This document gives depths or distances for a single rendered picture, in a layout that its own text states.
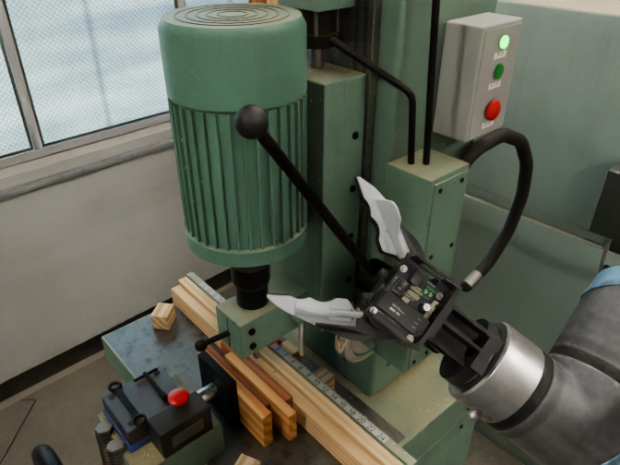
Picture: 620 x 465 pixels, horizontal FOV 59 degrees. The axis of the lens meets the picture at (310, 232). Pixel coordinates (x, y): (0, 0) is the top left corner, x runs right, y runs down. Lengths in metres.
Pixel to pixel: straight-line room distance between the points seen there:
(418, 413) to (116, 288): 1.54
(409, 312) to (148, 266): 1.94
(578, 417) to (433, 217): 0.34
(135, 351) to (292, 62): 0.65
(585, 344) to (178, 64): 0.51
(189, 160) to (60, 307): 1.63
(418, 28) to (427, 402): 0.68
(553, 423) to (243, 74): 0.46
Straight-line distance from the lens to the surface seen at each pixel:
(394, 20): 0.75
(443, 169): 0.78
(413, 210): 0.78
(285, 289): 0.91
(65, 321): 2.32
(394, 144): 0.79
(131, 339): 1.12
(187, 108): 0.66
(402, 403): 1.10
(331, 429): 0.87
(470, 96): 0.80
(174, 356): 1.06
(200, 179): 0.69
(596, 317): 0.61
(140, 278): 2.38
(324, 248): 0.83
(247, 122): 0.55
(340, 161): 0.78
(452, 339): 0.53
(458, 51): 0.81
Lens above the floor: 1.62
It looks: 32 degrees down
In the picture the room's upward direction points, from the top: straight up
